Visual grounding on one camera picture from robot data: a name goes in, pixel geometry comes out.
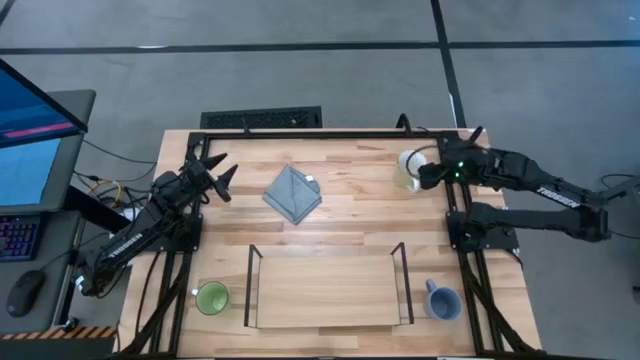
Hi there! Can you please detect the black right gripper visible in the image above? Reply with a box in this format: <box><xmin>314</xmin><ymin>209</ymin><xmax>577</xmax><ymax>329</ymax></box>
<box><xmin>417</xmin><ymin>160</ymin><xmax>469</xmax><ymax>190</ymax></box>

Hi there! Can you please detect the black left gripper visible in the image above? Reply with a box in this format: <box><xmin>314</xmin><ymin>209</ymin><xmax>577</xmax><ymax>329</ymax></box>
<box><xmin>182</xmin><ymin>152</ymin><xmax>240</xmax><ymax>204</ymax></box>

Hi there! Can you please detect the large pale yellow-green mug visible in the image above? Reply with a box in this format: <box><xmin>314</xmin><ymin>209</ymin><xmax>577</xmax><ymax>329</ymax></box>
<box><xmin>394</xmin><ymin>149</ymin><xmax>429</xmax><ymax>194</ymax></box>

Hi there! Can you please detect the blue mug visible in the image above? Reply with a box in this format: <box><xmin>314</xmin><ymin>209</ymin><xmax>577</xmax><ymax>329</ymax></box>
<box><xmin>423</xmin><ymin>278</ymin><xmax>463</xmax><ymax>322</ymax></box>

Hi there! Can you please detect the green ribbed mug white handle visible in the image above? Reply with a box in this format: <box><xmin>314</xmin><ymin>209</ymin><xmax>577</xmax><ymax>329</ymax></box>
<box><xmin>191</xmin><ymin>280</ymin><xmax>232</xmax><ymax>317</ymax></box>

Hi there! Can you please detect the wooden shelf with black legs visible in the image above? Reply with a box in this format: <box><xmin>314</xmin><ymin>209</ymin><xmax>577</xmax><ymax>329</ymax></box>
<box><xmin>243</xmin><ymin>242</ymin><xmax>415</xmax><ymax>330</ymax></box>

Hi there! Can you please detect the black keyboard at table edge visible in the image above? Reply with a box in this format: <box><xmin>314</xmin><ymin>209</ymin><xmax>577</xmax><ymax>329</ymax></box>
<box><xmin>199</xmin><ymin>105</ymin><xmax>324</xmax><ymax>130</ymax></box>

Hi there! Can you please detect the folded grey cloth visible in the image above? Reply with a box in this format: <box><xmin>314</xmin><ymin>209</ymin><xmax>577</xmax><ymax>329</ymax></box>
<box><xmin>262</xmin><ymin>164</ymin><xmax>323</xmax><ymax>226</ymax></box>

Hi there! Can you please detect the computer monitor blue screen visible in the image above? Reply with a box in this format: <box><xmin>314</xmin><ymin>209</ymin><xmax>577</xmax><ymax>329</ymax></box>
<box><xmin>0</xmin><ymin>58</ymin><xmax>97</xmax><ymax>216</ymax></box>

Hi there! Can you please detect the grey side desk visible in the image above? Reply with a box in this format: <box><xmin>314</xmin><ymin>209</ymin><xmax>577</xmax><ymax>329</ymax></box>
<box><xmin>0</xmin><ymin>209</ymin><xmax>132</xmax><ymax>360</ymax></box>

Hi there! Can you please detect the backlit black keyboard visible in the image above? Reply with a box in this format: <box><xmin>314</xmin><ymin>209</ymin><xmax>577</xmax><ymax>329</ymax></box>
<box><xmin>0</xmin><ymin>214</ymin><xmax>41</xmax><ymax>262</ymax></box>

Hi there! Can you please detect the orange black hazard tape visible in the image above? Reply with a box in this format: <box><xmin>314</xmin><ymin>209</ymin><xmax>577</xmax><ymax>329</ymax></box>
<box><xmin>0</xmin><ymin>325</ymin><xmax>119</xmax><ymax>341</ymax></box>

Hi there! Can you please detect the black computer mouse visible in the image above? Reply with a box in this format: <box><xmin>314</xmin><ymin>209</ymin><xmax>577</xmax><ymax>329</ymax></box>
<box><xmin>5</xmin><ymin>269</ymin><xmax>47</xmax><ymax>318</ymax></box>

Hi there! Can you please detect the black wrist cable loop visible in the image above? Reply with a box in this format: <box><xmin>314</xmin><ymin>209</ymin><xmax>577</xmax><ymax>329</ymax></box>
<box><xmin>404</xmin><ymin>144</ymin><xmax>441</xmax><ymax>179</ymax></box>

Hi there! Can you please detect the black curved cable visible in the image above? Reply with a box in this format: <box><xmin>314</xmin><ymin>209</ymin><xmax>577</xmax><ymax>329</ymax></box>
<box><xmin>396</xmin><ymin>113</ymin><xmax>419</xmax><ymax>135</ymax></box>

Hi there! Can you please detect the yellow cable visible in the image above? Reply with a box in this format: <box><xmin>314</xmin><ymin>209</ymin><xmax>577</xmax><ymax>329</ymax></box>
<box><xmin>87</xmin><ymin>178</ymin><xmax>124</xmax><ymax>209</ymax></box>

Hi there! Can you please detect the silver metal rail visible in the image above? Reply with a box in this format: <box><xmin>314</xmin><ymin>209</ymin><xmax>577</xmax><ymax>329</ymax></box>
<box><xmin>52</xmin><ymin>219</ymin><xmax>85</xmax><ymax>326</ymax></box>

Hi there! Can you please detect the black floor cable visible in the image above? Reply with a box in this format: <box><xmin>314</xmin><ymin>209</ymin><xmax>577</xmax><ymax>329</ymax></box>
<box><xmin>599</xmin><ymin>172</ymin><xmax>640</xmax><ymax>241</ymax></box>

